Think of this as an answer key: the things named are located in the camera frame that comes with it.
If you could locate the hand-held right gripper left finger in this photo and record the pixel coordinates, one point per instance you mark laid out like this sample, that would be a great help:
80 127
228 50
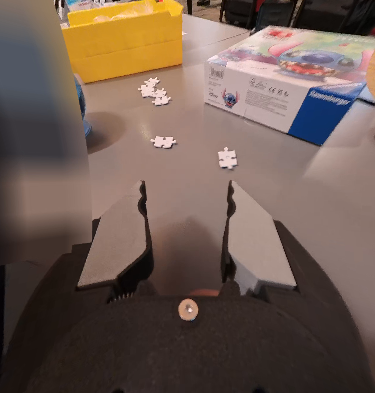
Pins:
120 239

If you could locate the white puzzle piece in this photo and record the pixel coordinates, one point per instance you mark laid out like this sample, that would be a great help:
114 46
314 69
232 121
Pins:
227 158
163 142

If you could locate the clear plastic bag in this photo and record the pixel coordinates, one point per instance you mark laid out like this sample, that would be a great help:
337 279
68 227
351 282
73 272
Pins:
129 13

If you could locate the printed puzzle box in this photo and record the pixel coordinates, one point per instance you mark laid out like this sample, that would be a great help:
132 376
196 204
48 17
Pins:
267 92

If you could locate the blue puzzle ball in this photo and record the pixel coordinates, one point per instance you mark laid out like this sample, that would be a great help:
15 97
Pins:
82 101

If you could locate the black office chair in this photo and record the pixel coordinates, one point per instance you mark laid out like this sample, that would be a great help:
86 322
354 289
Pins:
335 15
267 12

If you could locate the yellow plastic bin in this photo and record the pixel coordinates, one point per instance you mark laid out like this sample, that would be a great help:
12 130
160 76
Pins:
123 52

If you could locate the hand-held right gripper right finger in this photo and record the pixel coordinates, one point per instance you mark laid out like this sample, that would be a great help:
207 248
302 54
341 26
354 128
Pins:
258 245

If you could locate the pile of white puzzle pieces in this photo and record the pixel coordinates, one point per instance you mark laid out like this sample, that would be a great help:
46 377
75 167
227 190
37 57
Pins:
150 90

